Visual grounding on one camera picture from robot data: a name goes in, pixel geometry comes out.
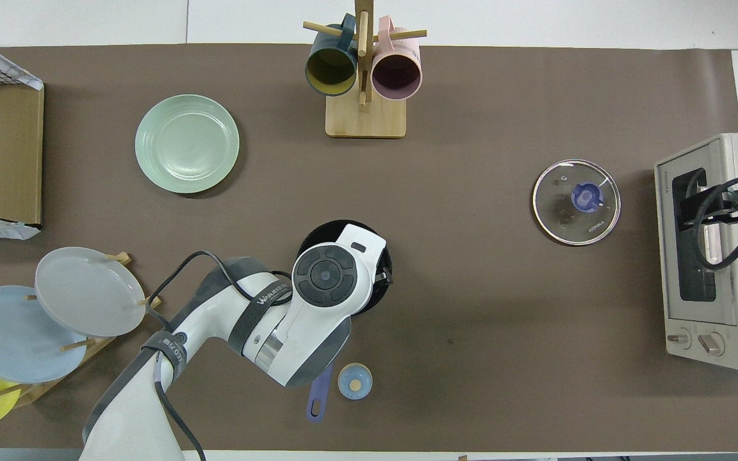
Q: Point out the light blue plate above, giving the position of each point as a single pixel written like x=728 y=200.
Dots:
x=10 y=333

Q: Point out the dark teal mug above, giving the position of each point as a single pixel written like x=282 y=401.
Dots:
x=330 y=67

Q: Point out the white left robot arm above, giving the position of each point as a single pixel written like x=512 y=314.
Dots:
x=324 y=275

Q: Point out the mint green plate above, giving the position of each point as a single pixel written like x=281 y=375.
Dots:
x=186 y=144

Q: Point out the brown wooden base board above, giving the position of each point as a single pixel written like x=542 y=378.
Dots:
x=10 y=153

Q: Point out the grey plate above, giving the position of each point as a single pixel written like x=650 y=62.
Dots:
x=90 y=291

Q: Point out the wooden plate rack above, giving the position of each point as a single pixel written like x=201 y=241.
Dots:
x=97 y=346

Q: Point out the pink mug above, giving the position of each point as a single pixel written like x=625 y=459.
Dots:
x=396 y=73

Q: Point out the brown table mat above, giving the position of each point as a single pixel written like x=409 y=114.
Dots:
x=471 y=320

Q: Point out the wooden mug tree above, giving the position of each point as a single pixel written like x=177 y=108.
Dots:
x=366 y=121

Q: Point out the glass lid with blue knob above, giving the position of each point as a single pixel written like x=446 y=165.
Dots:
x=561 y=205

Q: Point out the white toaster oven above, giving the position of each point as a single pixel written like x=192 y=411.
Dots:
x=728 y=307

